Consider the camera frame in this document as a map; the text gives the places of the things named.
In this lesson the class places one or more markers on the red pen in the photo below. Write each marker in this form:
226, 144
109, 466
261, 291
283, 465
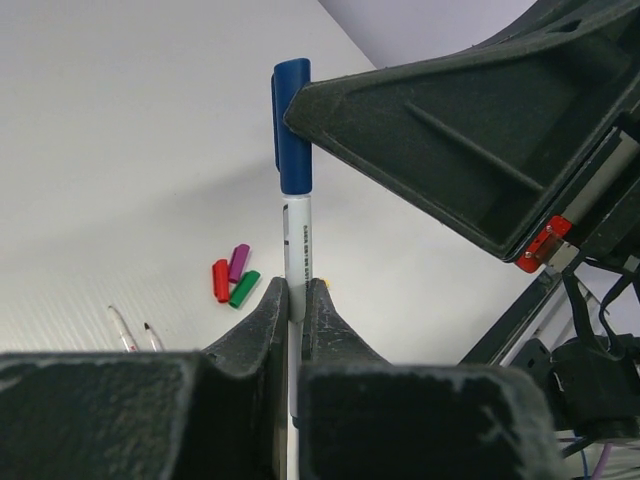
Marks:
154, 339

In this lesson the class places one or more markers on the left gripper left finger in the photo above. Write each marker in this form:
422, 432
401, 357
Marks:
218, 413

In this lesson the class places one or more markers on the green pen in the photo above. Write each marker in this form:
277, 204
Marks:
124, 332

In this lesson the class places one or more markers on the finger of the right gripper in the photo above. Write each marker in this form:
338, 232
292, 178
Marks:
415, 133

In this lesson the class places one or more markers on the blue pen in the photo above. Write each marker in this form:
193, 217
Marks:
298, 264

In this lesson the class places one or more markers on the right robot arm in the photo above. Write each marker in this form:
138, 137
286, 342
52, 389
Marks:
592, 380

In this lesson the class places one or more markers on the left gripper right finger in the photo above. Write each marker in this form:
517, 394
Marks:
361, 417

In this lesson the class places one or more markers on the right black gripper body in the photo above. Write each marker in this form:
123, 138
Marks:
559, 123

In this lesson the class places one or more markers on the red pen cap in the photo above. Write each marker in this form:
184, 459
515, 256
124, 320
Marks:
220, 280

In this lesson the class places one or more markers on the green pen cap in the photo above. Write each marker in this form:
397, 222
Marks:
243, 288

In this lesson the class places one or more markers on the purple pen cap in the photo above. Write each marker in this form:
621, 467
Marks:
237, 262

